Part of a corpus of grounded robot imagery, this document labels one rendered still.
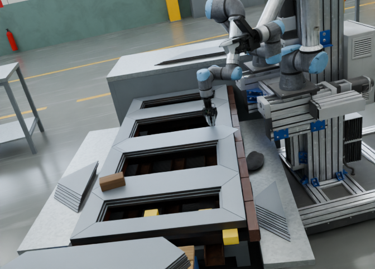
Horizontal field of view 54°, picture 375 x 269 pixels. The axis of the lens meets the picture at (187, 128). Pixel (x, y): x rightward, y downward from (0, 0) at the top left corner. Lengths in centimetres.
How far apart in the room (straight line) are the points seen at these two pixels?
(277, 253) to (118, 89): 189
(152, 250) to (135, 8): 1002
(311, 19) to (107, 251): 141
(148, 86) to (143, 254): 173
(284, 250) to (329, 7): 137
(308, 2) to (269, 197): 95
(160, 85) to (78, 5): 847
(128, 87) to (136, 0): 827
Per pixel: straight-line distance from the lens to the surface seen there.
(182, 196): 175
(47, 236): 195
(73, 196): 210
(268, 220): 175
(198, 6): 1073
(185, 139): 216
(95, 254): 157
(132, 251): 152
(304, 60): 202
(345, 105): 218
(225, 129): 219
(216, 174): 180
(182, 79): 291
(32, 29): 1157
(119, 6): 1118
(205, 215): 158
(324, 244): 265
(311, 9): 196
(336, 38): 239
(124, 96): 302
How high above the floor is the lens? 186
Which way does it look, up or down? 26 degrees down
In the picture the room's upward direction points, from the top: 11 degrees counter-clockwise
